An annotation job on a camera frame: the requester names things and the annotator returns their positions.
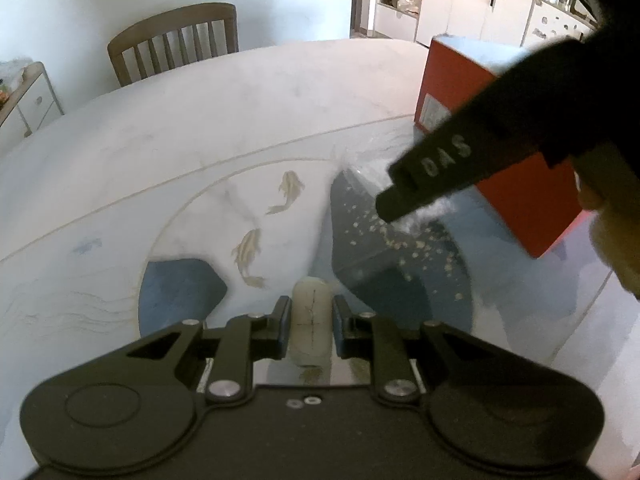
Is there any white plastic wrap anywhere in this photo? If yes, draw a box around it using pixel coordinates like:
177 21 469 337
339 148 457 236

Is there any person right hand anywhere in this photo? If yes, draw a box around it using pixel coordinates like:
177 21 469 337
572 154 639 299

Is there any white hallway cabinet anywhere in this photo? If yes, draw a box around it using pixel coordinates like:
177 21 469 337
368 0 597 47

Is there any red cardboard box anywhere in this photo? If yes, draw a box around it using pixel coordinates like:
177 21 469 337
414 35 586 258

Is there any white wooden sideboard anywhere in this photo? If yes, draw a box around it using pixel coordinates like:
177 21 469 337
1 60 64 156

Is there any dark wooden chair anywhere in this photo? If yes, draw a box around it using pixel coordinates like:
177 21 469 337
107 2 239 87

